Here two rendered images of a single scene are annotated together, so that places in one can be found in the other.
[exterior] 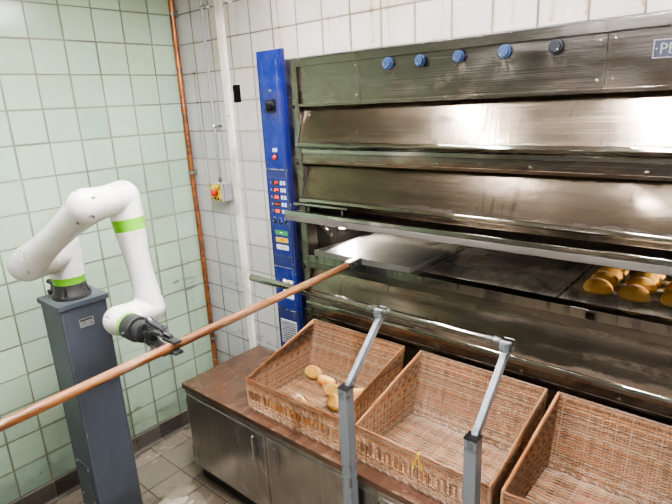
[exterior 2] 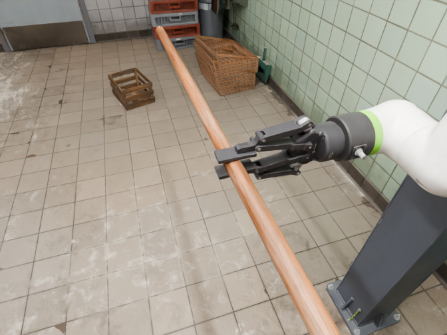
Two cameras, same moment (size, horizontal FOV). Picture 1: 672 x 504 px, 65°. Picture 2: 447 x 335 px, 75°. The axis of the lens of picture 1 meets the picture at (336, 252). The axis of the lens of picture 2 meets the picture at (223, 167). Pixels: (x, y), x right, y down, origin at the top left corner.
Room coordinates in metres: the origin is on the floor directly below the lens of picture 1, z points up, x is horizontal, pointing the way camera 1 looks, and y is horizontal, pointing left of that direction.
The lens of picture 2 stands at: (1.76, 0.20, 1.53)
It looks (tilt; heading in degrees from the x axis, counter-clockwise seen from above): 43 degrees down; 121
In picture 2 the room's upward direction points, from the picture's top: straight up
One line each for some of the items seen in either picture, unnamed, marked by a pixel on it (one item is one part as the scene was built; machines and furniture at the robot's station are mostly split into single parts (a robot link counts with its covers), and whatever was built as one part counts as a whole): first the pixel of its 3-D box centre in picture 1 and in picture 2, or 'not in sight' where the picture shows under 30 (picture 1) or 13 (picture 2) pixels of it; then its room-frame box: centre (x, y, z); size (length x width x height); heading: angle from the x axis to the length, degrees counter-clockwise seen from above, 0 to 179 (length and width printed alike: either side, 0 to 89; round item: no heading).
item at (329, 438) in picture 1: (325, 376); not in sight; (2.14, 0.08, 0.72); 0.56 x 0.49 x 0.28; 49
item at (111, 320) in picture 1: (123, 320); (390, 129); (1.80, 0.79, 1.18); 0.14 x 0.13 x 0.11; 49
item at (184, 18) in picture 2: not in sight; (173, 14); (-0.97, 3.39, 0.38); 0.60 x 0.40 x 0.16; 47
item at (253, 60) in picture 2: not in sight; (225, 53); (0.21, 2.77, 0.32); 0.56 x 0.49 x 0.28; 147
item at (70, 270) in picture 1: (62, 259); not in sight; (2.03, 1.09, 1.36); 0.16 x 0.13 x 0.19; 158
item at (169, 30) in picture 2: not in sight; (175, 26); (-0.96, 3.40, 0.23); 0.60 x 0.40 x 0.16; 49
